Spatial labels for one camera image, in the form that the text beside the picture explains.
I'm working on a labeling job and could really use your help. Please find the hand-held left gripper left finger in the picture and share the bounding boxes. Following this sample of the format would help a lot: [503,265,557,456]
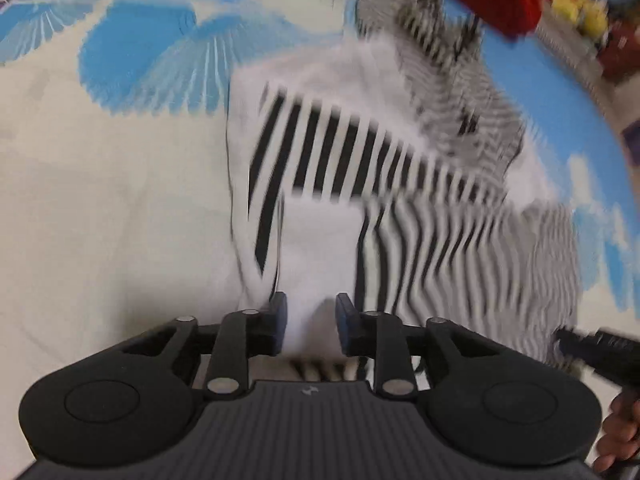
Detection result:
[119,292,289,401]

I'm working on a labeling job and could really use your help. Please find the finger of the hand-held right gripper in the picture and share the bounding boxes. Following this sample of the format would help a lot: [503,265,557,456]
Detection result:
[554,326,640,392]

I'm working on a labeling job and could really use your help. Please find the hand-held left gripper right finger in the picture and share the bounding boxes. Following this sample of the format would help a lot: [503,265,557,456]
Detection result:
[334,292,507,401]

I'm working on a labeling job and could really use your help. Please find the black white striped garment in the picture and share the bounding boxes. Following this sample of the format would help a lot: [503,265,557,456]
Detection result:
[225,0,584,387]

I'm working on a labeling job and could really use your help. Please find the person's right hand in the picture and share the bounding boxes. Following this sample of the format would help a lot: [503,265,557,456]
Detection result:
[591,389,640,476]

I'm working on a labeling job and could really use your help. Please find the purple object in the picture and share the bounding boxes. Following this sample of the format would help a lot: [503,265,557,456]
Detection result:
[620,122,640,157]

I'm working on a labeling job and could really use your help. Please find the blue white printed blanket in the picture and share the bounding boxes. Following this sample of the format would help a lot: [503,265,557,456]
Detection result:
[0,0,636,471]

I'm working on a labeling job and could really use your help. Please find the red box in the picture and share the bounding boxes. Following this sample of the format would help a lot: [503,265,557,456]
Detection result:
[599,25,640,82]

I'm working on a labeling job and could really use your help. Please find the yellow plush toys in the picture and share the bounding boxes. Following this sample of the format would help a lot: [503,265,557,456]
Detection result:
[547,0,612,37]

